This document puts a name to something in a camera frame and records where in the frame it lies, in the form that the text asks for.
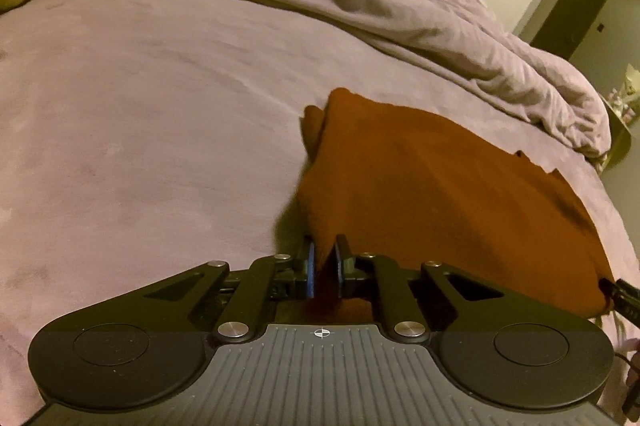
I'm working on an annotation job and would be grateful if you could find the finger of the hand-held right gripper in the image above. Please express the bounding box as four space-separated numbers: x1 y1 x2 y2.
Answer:
602 278 640 323

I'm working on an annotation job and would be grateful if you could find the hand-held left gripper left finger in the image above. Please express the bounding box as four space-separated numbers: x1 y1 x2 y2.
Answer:
132 240 317 345

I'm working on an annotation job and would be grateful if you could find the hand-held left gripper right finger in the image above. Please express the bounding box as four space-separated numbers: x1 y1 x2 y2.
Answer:
333 234 505 345

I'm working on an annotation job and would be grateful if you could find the brown knit button cardigan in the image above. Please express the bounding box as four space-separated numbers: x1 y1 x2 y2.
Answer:
295 86 617 323

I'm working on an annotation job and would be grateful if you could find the pale slanted-leg side table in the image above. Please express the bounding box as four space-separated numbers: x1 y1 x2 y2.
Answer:
599 100 634 173

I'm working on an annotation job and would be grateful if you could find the wrapped flower bouquet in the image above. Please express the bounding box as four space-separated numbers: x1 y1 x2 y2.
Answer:
607 62 640 127

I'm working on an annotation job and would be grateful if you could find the crumpled lilac duvet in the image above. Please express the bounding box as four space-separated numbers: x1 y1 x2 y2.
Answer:
106 0 614 159

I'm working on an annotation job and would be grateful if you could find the dark brown door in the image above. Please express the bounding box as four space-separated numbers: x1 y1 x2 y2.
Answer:
529 0 632 62

